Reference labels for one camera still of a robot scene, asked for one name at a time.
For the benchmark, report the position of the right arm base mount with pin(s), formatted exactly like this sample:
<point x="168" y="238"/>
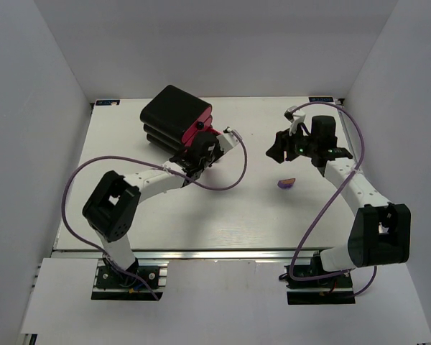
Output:
<point x="330" y="291"/>

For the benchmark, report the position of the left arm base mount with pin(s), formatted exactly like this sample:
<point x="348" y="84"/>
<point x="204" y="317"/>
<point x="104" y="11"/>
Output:
<point x="111" y="285"/>

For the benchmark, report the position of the aluminium table edge rail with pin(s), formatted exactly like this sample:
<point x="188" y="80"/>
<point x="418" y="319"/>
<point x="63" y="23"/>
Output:
<point x="216" y="254"/>

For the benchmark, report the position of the pink top drawer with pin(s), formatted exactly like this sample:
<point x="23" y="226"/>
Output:
<point x="205" y="117"/>

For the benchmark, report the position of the pink drawer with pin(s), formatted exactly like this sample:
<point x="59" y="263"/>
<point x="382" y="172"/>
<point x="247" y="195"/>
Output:
<point x="205" y="117"/>
<point x="203" y="139"/>

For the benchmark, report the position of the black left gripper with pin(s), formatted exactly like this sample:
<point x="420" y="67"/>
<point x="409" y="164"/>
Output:
<point x="208" y="152"/>

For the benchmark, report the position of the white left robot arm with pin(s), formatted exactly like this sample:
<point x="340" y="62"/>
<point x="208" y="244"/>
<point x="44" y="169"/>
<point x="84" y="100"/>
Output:
<point x="111" y="208"/>

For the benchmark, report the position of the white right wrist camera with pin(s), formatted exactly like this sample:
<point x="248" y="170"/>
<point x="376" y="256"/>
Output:
<point x="295" y="116"/>

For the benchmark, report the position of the blue label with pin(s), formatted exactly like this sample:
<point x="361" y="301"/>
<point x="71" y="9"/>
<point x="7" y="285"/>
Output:
<point x="107" y="102"/>
<point x="326" y="99"/>

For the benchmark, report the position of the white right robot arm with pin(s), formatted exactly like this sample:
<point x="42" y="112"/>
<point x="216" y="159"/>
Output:
<point x="380" y="234"/>

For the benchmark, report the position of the blue label left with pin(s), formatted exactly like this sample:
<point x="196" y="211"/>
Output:
<point x="107" y="102"/>

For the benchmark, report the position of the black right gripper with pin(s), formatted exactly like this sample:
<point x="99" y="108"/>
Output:
<point x="287" y="144"/>

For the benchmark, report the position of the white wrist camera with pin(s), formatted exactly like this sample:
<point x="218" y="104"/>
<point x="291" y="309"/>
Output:
<point x="295" y="116"/>
<point x="228" y="139"/>

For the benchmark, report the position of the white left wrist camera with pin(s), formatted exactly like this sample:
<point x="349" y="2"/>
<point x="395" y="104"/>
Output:
<point x="228" y="139"/>

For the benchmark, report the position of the purple butterfly lego brick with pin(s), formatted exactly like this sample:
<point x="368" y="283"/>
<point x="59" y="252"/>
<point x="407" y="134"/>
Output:
<point x="286" y="183"/>

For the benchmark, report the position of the black drawer cabinet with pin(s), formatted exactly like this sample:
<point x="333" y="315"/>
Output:
<point x="168" y="115"/>

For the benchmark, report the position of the blue label right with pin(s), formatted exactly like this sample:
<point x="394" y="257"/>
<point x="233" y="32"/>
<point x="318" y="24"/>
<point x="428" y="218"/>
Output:
<point x="326" y="99"/>

